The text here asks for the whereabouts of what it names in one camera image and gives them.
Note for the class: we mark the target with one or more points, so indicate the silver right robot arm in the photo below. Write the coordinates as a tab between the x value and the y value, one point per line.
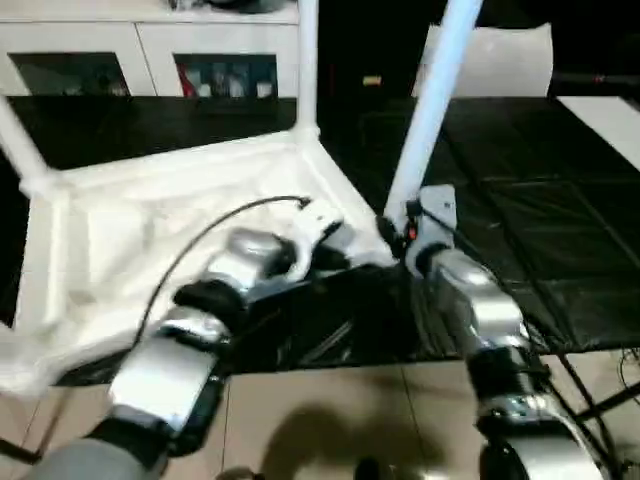
490	340

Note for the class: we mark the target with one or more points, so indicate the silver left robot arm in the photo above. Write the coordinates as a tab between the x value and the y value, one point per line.
190	350

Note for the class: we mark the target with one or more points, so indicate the black work mat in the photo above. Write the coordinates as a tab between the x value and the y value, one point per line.
530	220

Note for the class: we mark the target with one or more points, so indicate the small yellow label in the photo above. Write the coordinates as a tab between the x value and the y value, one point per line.
372	81

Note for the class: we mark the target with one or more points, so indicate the white flat panel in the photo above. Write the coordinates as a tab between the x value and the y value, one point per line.
500	60

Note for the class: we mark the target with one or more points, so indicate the white sheet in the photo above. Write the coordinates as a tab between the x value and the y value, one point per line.
605	125

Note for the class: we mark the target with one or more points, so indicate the black folding stand leg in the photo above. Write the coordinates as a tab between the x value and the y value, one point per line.
30	435
610	400

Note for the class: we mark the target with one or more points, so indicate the white glass-door cabinet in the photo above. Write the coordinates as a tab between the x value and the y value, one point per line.
130	45

